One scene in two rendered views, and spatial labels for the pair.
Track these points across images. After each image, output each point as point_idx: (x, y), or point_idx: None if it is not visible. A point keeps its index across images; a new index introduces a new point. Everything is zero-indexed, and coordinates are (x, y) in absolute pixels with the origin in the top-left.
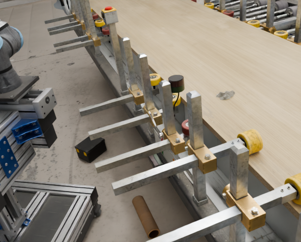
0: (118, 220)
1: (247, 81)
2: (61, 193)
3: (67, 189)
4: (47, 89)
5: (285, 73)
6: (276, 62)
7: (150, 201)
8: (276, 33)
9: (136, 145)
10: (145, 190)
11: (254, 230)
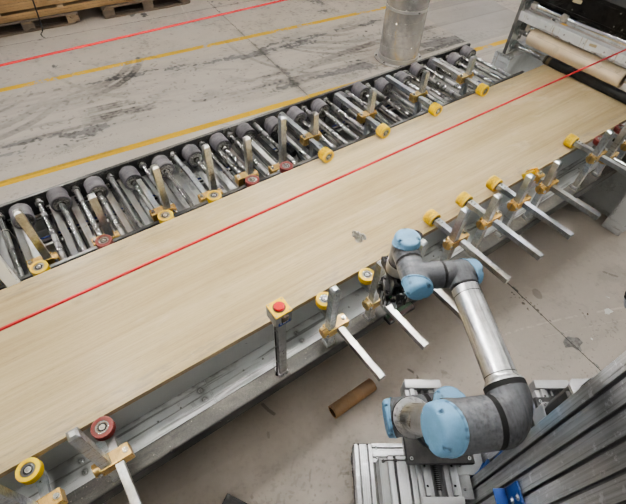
0: (358, 431)
1: (330, 222)
2: (374, 486)
3: (366, 481)
4: (408, 384)
5: (314, 199)
6: (290, 203)
7: (326, 402)
8: (216, 198)
9: (220, 450)
10: (309, 412)
11: (437, 253)
